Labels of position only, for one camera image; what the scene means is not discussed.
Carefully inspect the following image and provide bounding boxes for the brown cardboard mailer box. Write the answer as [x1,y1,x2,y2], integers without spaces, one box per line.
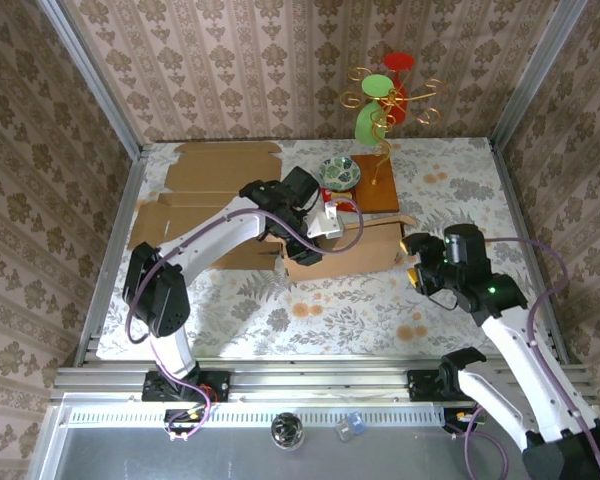
[282,213,417,282]
[127,141,284,271]

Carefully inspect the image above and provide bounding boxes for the small clear blue box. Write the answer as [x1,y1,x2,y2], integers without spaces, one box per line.
[333,411,366,443]

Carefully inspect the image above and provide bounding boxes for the red snack packet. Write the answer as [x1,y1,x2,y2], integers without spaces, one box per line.
[321,187,357,214]

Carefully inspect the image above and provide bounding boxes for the green leaf pattern bowl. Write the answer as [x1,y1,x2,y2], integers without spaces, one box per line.
[318,155,362,191]

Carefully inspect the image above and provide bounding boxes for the floral tablecloth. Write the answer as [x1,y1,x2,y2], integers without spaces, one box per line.
[97,138,556,359]

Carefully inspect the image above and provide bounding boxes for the green vase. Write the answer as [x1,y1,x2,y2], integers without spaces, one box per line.
[354,73,392,145]

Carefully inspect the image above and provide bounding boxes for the red vase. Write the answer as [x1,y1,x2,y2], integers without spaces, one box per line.
[382,52,416,125]

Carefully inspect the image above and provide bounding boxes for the shiny metal cup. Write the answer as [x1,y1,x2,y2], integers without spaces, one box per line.
[270,412,306,452]

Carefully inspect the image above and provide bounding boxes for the thin black camera cable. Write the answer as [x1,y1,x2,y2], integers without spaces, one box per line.
[426,291,460,312]

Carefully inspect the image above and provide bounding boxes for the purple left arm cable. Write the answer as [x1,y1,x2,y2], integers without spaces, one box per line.
[125,196,365,444]

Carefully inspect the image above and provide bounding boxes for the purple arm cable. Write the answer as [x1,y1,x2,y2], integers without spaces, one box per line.
[464,237,600,480]
[125,196,365,444]

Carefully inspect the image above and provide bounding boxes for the gold wire stand wooden base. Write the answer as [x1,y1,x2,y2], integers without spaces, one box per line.
[340,66,447,214]

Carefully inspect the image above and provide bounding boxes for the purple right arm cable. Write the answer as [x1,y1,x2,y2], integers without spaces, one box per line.
[464,237,600,480]

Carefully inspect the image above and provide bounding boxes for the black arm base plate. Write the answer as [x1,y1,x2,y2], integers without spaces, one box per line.
[143,369,231,404]
[406,368,481,404]

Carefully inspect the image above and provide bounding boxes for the aluminium table side rail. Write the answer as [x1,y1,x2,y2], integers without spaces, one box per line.
[73,147,149,369]
[488,138,584,365]

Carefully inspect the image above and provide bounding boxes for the aluminium mounting rail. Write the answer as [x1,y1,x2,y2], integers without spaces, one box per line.
[49,357,599,404]

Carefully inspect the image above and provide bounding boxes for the black connector bracket with wires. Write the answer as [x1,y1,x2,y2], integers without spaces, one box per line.
[163,407,217,444]
[442,407,484,441]

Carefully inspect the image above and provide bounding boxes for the white slotted cable duct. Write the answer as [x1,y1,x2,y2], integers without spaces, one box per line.
[67,402,444,427]

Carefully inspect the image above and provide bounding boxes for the aluminium frame post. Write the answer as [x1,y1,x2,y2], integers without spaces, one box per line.
[36,0,145,160]
[490,0,591,149]

